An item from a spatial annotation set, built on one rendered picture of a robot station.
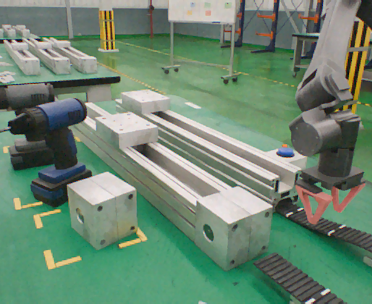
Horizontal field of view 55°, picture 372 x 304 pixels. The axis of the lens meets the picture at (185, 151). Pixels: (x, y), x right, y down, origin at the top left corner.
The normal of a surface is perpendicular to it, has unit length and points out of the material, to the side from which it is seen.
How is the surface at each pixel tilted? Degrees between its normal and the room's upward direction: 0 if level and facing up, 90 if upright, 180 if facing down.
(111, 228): 90
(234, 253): 90
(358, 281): 0
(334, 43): 42
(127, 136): 90
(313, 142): 90
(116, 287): 0
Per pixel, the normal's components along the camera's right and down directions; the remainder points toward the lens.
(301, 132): -0.82, 0.21
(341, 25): 0.36, -0.47
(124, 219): 0.68, 0.29
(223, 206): 0.01, -0.93
